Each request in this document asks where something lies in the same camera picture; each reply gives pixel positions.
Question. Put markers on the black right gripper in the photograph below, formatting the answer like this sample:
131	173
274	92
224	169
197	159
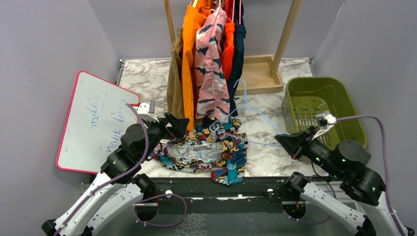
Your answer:
289	142

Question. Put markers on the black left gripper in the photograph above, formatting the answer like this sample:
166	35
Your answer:
179	128

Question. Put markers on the colourful comic print shorts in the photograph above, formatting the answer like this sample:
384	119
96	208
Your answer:
213	146

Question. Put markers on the navy blue shorts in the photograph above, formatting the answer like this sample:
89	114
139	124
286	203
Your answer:
238	58

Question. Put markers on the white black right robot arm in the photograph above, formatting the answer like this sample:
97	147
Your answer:
346	163

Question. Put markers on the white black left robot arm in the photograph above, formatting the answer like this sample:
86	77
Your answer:
118	184

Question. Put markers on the tan brown shorts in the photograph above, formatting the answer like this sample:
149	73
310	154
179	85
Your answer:
175	104

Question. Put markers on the pink shark print shorts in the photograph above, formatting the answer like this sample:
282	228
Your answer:
213	97

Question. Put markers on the red orange shorts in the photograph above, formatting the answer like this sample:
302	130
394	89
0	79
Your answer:
228	40

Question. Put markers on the olive green plastic basket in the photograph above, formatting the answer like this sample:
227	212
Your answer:
307	96

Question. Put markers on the pink framed whiteboard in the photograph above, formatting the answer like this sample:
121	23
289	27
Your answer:
98	116

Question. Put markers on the wooden clothes rack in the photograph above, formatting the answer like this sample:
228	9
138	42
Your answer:
261	72

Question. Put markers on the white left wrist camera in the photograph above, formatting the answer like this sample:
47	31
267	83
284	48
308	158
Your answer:
146	110

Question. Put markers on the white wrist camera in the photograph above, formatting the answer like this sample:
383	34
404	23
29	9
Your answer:
146	110
325	121

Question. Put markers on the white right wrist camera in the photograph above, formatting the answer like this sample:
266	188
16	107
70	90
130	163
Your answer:
325	121

